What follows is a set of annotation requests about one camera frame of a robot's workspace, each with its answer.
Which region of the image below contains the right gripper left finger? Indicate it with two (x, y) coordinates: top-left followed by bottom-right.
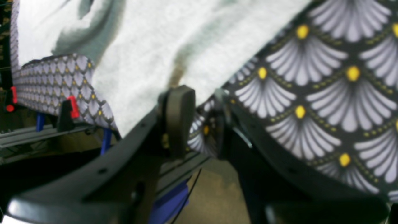
(6, 85), (195, 224)

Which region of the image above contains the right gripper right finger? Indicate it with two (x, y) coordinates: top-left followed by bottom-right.
(215, 88), (390, 224)

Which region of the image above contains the light grey T-shirt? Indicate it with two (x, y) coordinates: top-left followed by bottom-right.
(13, 0), (310, 137)

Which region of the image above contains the red table clamp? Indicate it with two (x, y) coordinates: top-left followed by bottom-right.
(57, 96), (80, 132)

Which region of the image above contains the fan-patterned table cloth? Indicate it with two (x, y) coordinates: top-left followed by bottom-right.
(11, 0), (397, 202)

